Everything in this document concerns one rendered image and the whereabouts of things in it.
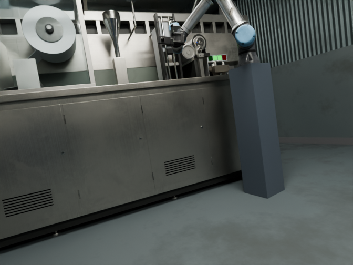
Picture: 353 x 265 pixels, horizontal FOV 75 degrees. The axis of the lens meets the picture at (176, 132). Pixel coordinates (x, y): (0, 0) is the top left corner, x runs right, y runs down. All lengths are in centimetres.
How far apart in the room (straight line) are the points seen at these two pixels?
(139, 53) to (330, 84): 224
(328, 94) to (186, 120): 206
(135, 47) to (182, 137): 104
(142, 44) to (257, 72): 119
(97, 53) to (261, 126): 152
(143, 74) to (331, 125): 232
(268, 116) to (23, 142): 154
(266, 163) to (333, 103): 182
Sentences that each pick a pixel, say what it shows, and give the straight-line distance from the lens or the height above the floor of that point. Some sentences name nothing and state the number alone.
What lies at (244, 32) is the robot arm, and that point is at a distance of 157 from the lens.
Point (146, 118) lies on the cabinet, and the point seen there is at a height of 65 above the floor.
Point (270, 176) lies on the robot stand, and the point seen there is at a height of 14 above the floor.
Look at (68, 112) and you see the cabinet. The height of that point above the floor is 76.
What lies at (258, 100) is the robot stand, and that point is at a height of 66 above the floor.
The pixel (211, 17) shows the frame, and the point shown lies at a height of 162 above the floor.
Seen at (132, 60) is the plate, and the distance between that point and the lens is 230.
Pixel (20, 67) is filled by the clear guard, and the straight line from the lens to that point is 170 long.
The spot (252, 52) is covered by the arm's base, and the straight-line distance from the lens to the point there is 171.
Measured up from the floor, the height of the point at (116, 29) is 139.
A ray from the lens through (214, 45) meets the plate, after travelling 271.
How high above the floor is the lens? 65
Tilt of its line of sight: 5 degrees down
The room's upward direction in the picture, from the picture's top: 9 degrees counter-clockwise
